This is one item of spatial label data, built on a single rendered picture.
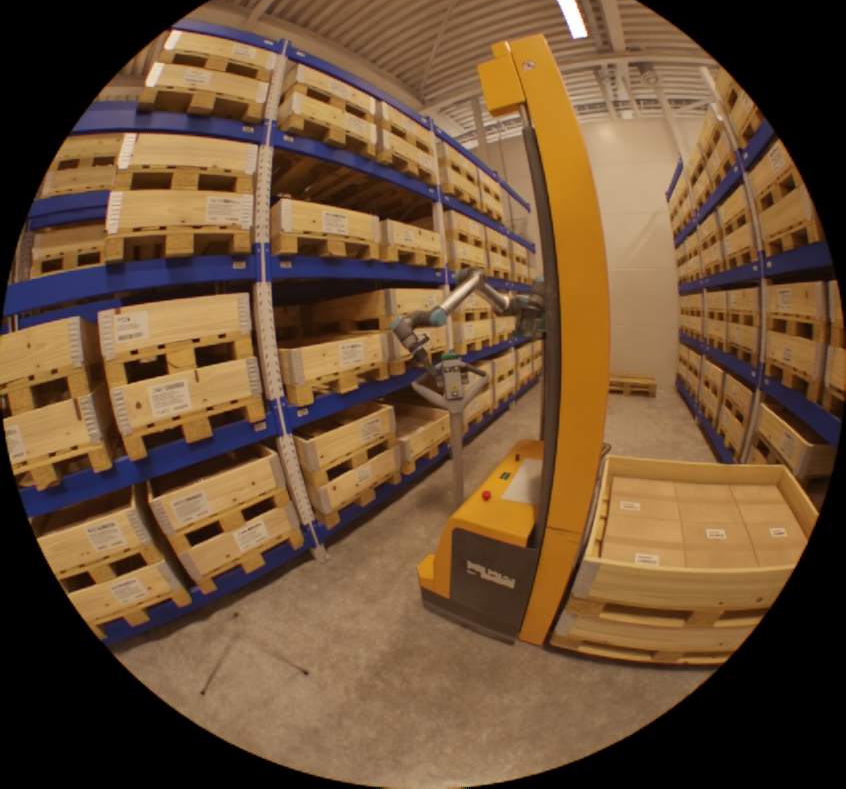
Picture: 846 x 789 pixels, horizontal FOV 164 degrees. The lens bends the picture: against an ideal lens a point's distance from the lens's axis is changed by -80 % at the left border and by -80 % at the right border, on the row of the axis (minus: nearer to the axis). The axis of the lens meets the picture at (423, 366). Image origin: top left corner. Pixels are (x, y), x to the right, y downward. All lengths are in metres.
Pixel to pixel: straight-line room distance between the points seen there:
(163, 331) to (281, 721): 1.93
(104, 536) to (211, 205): 1.72
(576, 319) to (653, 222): 6.26
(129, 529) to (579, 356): 1.99
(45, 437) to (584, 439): 2.08
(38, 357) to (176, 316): 0.76
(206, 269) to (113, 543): 1.48
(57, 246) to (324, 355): 2.54
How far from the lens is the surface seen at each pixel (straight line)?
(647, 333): 6.77
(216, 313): 1.59
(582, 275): 0.84
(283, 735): 1.82
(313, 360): 1.82
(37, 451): 1.72
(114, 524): 1.76
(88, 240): 3.00
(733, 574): 1.26
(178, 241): 1.62
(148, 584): 1.96
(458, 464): 1.71
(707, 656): 1.86
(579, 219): 0.86
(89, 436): 1.60
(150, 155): 1.81
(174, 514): 1.73
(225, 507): 1.77
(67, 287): 1.69
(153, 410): 1.55
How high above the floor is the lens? 1.65
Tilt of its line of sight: 10 degrees down
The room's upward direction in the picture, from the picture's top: 4 degrees counter-clockwise
